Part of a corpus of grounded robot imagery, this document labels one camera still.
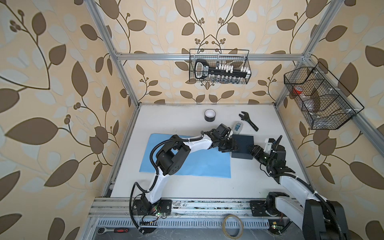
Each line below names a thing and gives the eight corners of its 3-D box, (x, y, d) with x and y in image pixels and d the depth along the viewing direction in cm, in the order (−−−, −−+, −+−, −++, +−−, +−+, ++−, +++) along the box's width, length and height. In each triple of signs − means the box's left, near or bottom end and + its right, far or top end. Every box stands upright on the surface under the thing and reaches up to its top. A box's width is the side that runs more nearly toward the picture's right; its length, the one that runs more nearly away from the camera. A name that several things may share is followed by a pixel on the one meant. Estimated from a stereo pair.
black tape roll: (204, 121, 112) (204, 118, 109) (204, 112, 118) (204, 109, 115) (216, 121, 112) (216, 118, 109) (215, 112, 118) (215, 109, 115)
